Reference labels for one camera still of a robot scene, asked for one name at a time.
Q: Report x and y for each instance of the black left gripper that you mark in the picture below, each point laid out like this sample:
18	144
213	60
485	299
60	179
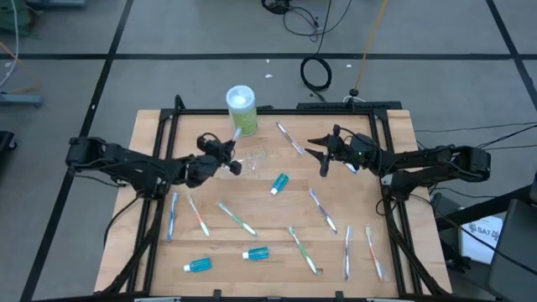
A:
203	170

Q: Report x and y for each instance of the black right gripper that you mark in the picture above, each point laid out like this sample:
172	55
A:
361	151

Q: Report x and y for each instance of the blue toothbrush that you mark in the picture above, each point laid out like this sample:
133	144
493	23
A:
172	216
237	133
351	168

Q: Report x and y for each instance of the purple toothbrush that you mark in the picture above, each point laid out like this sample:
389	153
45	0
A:
347	251
289	137
323	211

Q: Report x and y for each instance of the teal mouthwash bottle white cap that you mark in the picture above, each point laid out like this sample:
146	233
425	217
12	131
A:
258	253
280	183
200	265

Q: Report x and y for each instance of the green toothbrush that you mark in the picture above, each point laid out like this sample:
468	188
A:
304	251
237	219

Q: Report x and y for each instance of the orange toothbrush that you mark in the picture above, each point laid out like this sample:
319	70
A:
373	252
198	217

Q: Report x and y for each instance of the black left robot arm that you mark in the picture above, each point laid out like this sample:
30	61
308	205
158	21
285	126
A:
138	162

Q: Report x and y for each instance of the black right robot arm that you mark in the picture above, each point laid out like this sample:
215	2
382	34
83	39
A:
419	161

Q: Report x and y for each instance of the green wipes canister white lid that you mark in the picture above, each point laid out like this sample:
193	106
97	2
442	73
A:
243	117

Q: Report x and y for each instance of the white printed box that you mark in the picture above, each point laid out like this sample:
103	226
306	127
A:
474	253

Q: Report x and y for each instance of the black office chair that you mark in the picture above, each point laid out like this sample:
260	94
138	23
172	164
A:
518	235

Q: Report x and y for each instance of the grey metal stand base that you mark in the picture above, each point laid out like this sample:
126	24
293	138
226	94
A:
21	100

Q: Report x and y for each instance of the black floor object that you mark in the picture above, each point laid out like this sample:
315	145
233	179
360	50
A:
6	144

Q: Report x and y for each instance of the grey-blue cart base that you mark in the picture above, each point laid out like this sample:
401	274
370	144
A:
54	3

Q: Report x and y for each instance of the green equipment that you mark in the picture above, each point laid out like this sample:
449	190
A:
12	19

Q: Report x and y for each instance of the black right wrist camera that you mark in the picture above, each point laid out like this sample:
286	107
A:
345	149

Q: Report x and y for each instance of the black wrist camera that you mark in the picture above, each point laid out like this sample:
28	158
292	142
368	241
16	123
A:
345	149
206	144

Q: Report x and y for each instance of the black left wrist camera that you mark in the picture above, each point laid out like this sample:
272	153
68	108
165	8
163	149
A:
206	144

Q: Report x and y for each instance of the black aluminium table frame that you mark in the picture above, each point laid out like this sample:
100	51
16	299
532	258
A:
314	112

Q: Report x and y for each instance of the black diagonal frame bar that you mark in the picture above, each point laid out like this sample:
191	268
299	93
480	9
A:
482	207

